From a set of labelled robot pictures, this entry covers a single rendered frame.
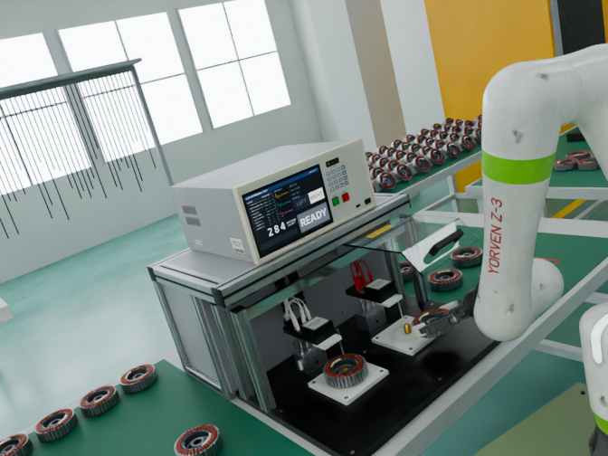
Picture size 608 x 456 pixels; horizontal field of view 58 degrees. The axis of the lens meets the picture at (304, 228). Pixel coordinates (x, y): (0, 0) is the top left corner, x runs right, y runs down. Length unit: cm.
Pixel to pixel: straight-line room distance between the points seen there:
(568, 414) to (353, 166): 82
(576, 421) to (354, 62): 450
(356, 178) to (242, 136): 718
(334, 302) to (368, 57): 389
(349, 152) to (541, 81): 75
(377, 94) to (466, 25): 99
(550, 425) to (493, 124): 55
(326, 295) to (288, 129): 761
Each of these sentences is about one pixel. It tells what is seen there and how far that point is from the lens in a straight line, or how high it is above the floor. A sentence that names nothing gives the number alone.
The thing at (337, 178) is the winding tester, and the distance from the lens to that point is 152.
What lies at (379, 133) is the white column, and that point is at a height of 76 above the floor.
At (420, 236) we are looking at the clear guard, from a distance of 145.
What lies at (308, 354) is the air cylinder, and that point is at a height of 82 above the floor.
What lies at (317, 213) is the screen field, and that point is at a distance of 147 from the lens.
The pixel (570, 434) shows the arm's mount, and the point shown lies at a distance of 111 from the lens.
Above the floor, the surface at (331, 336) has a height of 88.
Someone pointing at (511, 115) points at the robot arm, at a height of 140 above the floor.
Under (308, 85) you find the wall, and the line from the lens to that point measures 955.
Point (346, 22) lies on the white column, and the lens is 530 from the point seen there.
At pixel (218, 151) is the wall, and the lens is 848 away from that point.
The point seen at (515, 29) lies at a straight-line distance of 488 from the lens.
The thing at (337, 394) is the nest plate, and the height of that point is 78.
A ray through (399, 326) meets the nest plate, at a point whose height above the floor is 78.
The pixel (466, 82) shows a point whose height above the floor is 105.
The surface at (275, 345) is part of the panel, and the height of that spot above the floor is 83.
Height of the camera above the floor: 156
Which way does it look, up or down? 16 degrees down
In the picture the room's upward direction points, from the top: 15 degrees counter-clockwise
